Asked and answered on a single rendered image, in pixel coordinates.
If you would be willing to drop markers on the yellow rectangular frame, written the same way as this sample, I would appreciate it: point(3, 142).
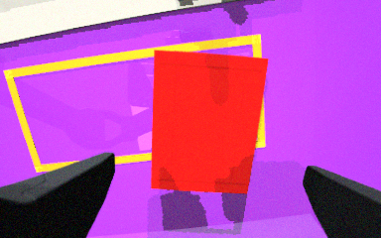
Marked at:
point(255, 40)

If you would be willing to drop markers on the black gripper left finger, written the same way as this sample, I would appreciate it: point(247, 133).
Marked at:
point(61, 203)

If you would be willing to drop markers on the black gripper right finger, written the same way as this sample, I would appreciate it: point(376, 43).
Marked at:
point(345, 208)

